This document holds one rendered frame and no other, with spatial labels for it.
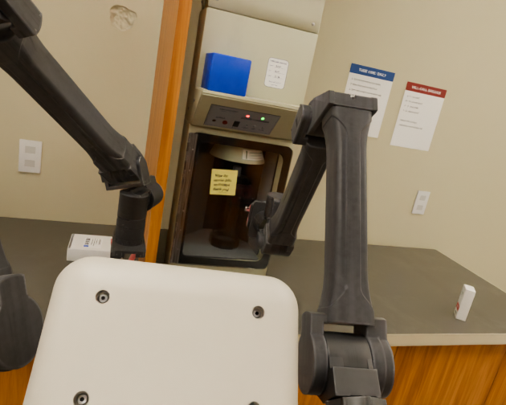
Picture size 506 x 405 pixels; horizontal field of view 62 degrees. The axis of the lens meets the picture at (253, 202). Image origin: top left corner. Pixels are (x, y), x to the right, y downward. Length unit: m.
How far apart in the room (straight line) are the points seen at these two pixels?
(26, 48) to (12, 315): 0.34
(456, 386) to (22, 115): 1.72
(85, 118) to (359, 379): 0.55
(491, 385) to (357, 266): 1.29
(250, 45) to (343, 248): 0.77
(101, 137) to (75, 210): 0.96
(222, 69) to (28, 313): 0.75
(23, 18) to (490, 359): 1.60
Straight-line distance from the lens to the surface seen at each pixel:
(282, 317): 0.37
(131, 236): 0.88
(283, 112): 1.14
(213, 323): 0.35
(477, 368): 1.70
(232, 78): 1.09
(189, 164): 1.20
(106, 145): 0.78
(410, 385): 1.55
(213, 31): 1.19
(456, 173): 2.24
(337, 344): 0.55
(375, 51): 1.88
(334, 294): 0.55
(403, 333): 1.36
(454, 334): 1.49
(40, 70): 0.67
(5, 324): 0.51
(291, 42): 1.26
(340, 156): 0.60
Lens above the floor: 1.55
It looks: 16 degrees down
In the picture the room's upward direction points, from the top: 11 degrees clockwise
